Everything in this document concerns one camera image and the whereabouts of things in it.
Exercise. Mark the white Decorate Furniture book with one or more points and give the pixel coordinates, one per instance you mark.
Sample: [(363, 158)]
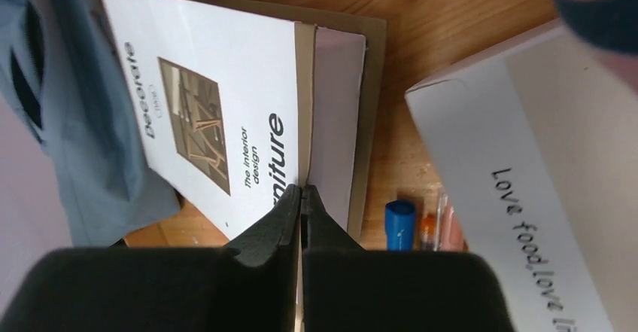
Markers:
[(237, 99)]

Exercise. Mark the blue cap marker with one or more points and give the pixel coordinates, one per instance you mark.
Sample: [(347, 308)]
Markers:
[(399, 225)]

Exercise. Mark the blue student backpack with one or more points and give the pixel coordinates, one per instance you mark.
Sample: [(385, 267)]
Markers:
[(61, 76)]

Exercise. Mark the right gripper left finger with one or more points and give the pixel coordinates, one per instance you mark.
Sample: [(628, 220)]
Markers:
[(246, 285)]

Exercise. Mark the pink pen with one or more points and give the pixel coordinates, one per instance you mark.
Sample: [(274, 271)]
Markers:
[(450, 233)]

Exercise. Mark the white coffee cover book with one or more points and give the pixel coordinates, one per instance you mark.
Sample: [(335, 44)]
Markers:
[(536, 144)]

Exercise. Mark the orange pen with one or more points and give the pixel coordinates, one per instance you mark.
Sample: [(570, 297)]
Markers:
[(428, 233)]

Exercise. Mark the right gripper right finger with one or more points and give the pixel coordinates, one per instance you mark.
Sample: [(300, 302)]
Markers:
[(349, 288)]

